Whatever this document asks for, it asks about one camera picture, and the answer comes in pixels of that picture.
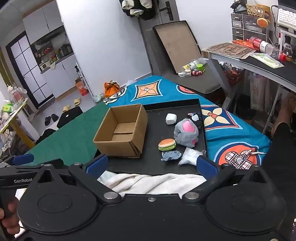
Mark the black tray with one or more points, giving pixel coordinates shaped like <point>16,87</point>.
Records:
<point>152,129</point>

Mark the white plastic bag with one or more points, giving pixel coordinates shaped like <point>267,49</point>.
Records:
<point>130,82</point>

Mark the white frame desk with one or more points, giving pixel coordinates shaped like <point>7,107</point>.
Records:
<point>272,69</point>

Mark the grey pink plush toy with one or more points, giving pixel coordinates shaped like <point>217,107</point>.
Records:
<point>185,135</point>

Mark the yellow table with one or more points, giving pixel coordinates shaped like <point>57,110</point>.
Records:
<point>13,118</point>

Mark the clear bag green contents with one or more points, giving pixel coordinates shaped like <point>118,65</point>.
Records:
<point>98,97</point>

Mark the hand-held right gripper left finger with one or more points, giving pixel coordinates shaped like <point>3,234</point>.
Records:
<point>97,165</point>

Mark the blue denim fabric toy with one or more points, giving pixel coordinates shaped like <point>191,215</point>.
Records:
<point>170,155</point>

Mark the white plush cube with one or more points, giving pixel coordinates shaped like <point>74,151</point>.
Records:
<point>171,118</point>

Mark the red round toy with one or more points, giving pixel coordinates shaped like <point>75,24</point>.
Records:
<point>196,73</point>

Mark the cardboard box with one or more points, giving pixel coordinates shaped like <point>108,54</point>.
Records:
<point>120,148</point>

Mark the green box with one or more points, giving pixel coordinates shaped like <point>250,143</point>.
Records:
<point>7,107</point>

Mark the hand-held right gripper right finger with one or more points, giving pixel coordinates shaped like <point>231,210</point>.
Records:
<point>207,167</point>

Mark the orange carton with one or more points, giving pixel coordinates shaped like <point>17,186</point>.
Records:
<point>82,89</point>

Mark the black white fluffy pouch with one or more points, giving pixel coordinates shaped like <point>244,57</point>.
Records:
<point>196,119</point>

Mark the black slipper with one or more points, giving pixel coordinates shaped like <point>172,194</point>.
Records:
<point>54,117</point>
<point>47,120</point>

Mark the orange gift bag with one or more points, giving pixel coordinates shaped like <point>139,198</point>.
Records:
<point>111,89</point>

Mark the blue printed blanket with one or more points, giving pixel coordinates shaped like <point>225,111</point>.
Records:
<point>231,139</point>

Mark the green cup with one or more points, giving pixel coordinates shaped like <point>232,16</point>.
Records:
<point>200,66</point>

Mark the white keyboard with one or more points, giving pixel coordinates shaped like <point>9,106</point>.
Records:
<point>288,15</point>

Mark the white hanging bag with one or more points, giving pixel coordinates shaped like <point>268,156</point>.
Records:
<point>259,90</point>

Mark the grey mat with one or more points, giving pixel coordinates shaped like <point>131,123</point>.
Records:
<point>203,81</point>

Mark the dark cloth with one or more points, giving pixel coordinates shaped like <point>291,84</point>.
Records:
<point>44,136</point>

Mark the brown patterned board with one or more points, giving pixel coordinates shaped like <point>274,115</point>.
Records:
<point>229,49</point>

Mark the white towel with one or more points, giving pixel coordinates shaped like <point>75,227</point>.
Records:
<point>150,183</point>

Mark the person's leg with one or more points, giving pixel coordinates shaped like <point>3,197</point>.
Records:
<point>282,143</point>

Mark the hanging clothes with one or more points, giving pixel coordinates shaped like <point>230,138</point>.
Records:
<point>136,8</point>

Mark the red basket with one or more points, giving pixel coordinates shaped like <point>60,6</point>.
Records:
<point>233,76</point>

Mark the burger plush toy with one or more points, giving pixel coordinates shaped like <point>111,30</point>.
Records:
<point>167,144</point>

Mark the orange round plush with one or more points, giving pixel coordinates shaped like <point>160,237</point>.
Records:
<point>263,22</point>

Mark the dark grey door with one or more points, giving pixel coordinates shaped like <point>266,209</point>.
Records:
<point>152,34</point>

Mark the grey drawer organiser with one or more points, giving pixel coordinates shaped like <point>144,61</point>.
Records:
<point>245,26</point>

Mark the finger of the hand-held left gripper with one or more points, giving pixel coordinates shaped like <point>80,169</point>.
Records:
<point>27,168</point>
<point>23,158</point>

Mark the panda figurine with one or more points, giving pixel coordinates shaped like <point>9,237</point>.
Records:
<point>288,49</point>

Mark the person's left hand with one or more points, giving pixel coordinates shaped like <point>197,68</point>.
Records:
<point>10,215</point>

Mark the green white packet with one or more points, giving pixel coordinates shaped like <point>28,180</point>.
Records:
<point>267,59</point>

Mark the black framed board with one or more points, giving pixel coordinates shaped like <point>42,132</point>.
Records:
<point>178,46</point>

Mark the white microwave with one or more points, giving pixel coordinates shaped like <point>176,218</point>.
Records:
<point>43,66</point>

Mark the clear plastic bag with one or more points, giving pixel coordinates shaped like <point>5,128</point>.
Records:
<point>190,156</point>

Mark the white kitchen cabinet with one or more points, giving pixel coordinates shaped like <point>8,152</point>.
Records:
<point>60,76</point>

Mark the woven basket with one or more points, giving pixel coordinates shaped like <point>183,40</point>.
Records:
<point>257,10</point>

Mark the small white box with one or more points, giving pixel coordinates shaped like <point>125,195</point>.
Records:
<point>187,73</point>

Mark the yellow slipper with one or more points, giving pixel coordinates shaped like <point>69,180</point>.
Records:
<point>77,102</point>
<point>66,108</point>

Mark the black framed glass door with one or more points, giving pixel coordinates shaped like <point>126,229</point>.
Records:
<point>25,69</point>

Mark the red label plastic bottle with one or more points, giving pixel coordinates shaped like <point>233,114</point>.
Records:
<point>263,46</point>

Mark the blue tissue packet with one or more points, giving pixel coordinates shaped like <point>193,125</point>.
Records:
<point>191,113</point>

